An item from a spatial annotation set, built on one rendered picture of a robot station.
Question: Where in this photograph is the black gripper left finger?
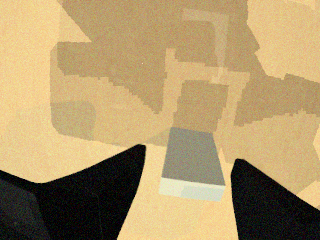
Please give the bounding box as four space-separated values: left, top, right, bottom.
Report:
0 144 147 240

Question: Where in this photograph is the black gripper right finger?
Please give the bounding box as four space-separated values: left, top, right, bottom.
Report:
231 159 320 240

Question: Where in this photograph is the white domino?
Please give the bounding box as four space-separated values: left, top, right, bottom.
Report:
159 127 227 201

